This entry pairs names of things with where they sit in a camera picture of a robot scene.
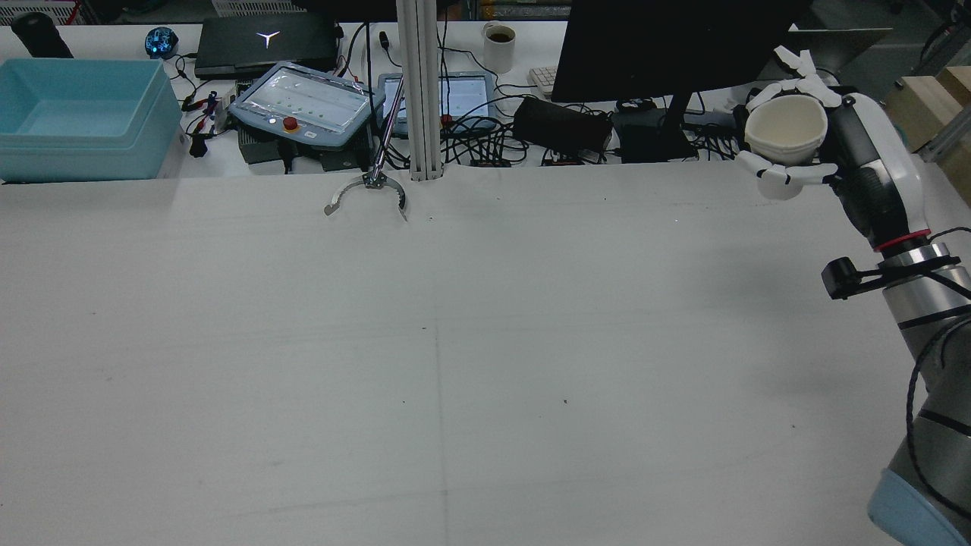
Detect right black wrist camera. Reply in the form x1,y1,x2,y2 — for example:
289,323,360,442
821,256,885,300

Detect wooden box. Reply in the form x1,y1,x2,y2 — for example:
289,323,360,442
884,67,971,206

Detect white paper cup rim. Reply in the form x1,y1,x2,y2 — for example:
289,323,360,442
743,94,829,166

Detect light blue plastic bin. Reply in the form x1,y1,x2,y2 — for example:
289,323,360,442
0,58,184,183

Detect black cylinder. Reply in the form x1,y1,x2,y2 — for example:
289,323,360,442
9,11,75,60

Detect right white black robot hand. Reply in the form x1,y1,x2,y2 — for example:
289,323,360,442
732,44,934,253

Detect metal reacher grabber tool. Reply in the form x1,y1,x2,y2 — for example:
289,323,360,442
324,76,409,222

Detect white coffee mug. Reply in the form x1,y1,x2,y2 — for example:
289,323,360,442
482,21,517,74

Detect grey robot teach pendant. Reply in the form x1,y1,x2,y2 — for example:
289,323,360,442
228,62,386,152

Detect large black power adapter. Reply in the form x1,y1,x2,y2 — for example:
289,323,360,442
513,97,614,155

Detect blue round gadget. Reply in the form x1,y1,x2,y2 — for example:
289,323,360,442
144,27,180,59

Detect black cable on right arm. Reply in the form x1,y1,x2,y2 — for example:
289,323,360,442
907,227,971,486

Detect black laptop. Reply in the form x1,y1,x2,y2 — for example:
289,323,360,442
194,15,342,80

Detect aluminium profile rail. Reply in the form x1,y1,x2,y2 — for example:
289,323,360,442
396,0,443,181

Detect black computer monitor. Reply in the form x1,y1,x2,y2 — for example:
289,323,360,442
551,0,814,162

